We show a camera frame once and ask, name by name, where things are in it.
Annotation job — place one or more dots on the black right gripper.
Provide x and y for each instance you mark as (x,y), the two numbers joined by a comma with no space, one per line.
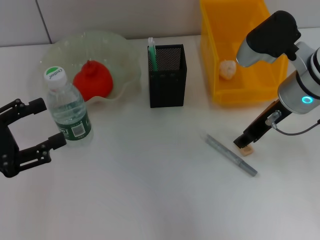
(267,122)

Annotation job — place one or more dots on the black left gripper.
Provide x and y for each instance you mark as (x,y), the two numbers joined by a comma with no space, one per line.
(7,155)

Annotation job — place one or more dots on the beige eraser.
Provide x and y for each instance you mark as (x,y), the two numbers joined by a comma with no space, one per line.
(247,152)

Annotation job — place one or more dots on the clear water bottle green label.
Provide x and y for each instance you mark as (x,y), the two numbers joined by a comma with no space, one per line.
(71,117)

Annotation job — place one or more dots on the red-orange knitted orange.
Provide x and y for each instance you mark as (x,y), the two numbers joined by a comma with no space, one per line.
(92,82)

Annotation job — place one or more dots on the white paper ball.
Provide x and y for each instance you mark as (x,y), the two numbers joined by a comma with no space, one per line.
(228,69)

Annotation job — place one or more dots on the green toothbrush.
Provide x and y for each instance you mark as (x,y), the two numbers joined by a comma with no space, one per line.
(153,60)

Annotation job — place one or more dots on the grey pen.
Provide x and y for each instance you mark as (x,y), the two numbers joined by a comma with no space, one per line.
(230,153)

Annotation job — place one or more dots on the black mesh pen holder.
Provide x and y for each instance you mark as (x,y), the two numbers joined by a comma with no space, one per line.
(167,87)

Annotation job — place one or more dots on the green glass fruit plate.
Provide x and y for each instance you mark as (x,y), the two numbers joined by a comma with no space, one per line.
(112,52)

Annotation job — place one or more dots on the yellow plastic bin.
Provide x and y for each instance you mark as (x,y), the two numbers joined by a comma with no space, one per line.
(225,37)

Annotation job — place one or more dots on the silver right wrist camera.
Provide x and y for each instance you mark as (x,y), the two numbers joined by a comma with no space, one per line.
(270,37)

